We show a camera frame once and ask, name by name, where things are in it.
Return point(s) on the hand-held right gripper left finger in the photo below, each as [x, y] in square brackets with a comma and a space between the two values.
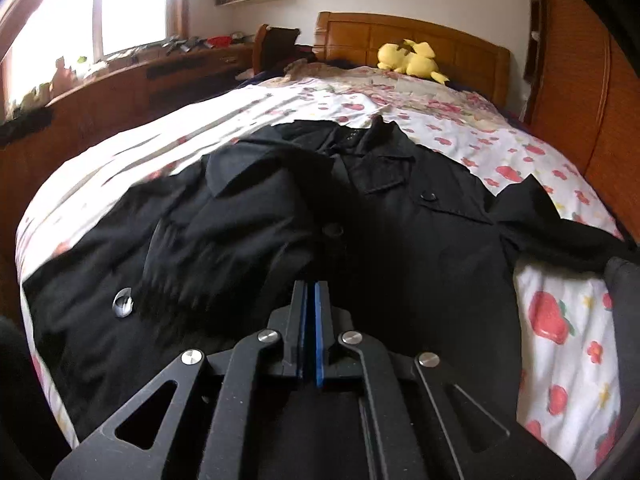
[301, 340]

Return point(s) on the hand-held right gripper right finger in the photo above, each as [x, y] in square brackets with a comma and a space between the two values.
[318, 340]

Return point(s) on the black coat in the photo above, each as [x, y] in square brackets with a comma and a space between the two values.
[400, 240]

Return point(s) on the wooden chair with dark clothes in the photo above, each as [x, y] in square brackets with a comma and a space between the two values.
[280, 45]

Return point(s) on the white floral bed sheet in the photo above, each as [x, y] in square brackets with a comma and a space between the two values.
[565, 360]

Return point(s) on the floral pillow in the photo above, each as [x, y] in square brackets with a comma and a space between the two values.
[400, 90]

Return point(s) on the yellow plush toy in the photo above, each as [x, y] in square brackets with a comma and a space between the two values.
[415, 62]

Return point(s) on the dark fabric object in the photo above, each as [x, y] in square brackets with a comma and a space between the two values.
[622, 360]

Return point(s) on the red cloth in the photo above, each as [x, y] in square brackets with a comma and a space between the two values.
[218, 40]

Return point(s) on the wooden headboard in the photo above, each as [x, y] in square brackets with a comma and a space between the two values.
[450, 45]

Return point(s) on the wooden slatted wardrobe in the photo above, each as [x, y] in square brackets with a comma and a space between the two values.
[575, 85]

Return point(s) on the window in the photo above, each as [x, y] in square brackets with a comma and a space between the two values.
[130, 5]

